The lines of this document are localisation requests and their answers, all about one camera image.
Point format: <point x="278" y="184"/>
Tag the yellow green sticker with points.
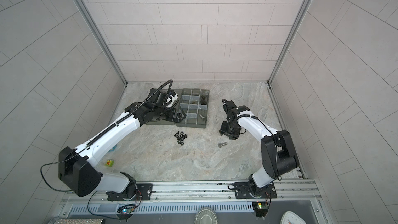
<point x="109" y="163"/>

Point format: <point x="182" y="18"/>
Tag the round metal dish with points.
<point x="206" y="216"/>

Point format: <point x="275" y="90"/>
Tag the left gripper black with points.
<point x="178" y="119"/>

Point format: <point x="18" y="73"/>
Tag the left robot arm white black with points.
<point x="77" y="166"/>

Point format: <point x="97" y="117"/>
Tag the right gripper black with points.
<point x="231" y="136"/>

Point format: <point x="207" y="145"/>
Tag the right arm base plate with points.
<point x="248" y="190"/>

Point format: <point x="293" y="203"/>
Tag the silver hex bolt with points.
<point x="222" y="144"/>

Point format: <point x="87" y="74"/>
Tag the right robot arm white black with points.
<point x="278" y="154"/>

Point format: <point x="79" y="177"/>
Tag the left circuit board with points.
<point x="126" y="209"/>

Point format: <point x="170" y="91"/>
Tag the clear green organizer box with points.
<point x="189" y="101"/>

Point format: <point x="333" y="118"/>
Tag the circuit board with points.
<point x="260" y="209"/>
<point x="126" y="209"/>

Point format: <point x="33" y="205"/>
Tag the glittery grey roll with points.
<point x="76" y="221"/>

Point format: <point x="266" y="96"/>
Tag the black bolt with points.
<point x="204" y="99"/>

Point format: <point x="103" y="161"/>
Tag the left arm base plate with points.
<point x="137" y="192"/>

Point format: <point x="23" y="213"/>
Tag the right circuit board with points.
<point x="260" y="209"/>

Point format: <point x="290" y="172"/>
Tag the aluminium mounting rail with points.
<point x="223" y="191"/>

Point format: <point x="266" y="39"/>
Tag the white scale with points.
<point x="290" y="217"/>

